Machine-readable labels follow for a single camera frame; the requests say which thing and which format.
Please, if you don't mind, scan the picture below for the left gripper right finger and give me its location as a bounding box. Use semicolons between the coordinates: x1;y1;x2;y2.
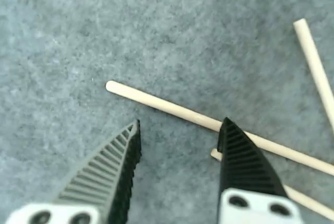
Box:
216;116;304;224

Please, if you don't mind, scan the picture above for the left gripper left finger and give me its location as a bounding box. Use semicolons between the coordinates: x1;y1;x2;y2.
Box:
4;119;142;224

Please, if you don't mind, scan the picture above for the wooden chopstick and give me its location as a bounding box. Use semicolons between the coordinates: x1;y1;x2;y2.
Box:
210;148;334;220
105;80;334;176
293;18;334;135

